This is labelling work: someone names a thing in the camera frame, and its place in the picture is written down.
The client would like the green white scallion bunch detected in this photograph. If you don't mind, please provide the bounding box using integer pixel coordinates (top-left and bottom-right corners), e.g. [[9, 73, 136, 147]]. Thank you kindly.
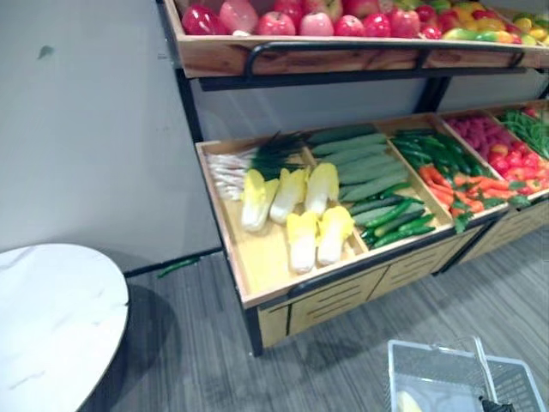
[[204, 130, 311, 202]]

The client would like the green bean bunch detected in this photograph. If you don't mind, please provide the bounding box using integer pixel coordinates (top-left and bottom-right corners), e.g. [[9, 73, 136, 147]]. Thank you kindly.
[[499, 109, 549, 160]]

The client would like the pink apple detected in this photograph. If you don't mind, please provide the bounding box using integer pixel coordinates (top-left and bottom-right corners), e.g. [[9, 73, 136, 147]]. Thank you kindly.
[[299, 11, 335, 37]]

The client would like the grey plastic shopping basket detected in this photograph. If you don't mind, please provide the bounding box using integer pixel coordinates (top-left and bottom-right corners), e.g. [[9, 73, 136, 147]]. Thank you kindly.
[[388, 336, 542, 412]]

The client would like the pink peach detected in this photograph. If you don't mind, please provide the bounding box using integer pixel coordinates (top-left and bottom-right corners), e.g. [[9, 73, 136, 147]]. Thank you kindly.
[[219, 0, 260, 34]]

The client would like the round white marble table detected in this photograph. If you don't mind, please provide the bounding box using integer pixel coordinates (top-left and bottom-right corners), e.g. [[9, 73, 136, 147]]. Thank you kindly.
[[0, 243, 130, 412]]

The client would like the yellow green mango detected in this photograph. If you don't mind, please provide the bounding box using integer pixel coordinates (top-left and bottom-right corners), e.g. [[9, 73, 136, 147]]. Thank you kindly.
[[475, 29, 522, 45], [441, 27, 481, 43]]

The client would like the yellow white napa cabbage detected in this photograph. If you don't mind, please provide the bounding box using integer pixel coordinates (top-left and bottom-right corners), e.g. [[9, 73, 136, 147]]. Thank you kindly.
[[286, 209, 321, 276], [316, 205, 356, 266], [239, 168, 281, 233], [303, 161, 341, 218], [268, 166, 311, 226], [396, 389, 425, 412]]

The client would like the large red bell pepper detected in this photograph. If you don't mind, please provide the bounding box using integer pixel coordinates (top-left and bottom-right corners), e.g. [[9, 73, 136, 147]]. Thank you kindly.
[[181, 3, 228, 36]]

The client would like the grey basket handle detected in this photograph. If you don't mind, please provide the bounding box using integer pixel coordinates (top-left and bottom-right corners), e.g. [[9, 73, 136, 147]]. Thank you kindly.
[[471, 336, 498, 403]]

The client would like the red apple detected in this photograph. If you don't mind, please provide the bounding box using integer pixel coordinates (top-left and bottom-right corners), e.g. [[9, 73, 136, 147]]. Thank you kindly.
[[362, 12, 392, 39], [342, 0, 381, 18], [273, 0, 305, 21], [304, 0, 344, 21], [389, 8, 421, 39], [256, 11, 297, 37], [333, 15, 365, 38]]

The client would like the pale green loofah gourd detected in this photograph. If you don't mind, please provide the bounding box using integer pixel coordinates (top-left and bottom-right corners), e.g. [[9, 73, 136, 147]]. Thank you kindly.
[[338, 172, 411, 203], [306, 123, 381, 146], [329, 154, 399, 173], [336, 162, 408, 187], [309, 132, 389, 158], [315, 143, 390, 167]]

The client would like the green chili pepper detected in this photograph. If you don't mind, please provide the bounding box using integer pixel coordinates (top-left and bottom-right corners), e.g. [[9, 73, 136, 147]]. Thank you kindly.
[[392, 128, 437, 140], [156, 256, 202, 279], [465, 152, 494, 179], [402, 152, 445, 173], [389, 137, 434, 158], [448, 136, 475, 175], [428, 135, 467, 171]]

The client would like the wooden produce stand black frame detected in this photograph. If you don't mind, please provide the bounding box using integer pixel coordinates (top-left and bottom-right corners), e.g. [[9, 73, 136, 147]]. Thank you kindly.
[[432, 42, 549, 276], [156, 0, 527, 358]]

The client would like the yellow green fruit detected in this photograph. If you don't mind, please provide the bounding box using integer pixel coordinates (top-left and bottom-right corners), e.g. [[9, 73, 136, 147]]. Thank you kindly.
[[512, 12, 549, 46]]

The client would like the yellow bell pepper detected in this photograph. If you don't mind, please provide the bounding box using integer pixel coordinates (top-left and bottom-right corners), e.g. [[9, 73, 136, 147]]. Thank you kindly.
[[452, 2, 488, 27]]

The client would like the orange carrot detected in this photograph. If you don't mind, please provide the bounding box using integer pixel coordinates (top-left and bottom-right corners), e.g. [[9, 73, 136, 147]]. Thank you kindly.
[[482, 187, 520, 201], [419, 165, 451, 190], [428, 182, 455, 208], [454, 191, 486, 215], [471, 176, 511, 193]]

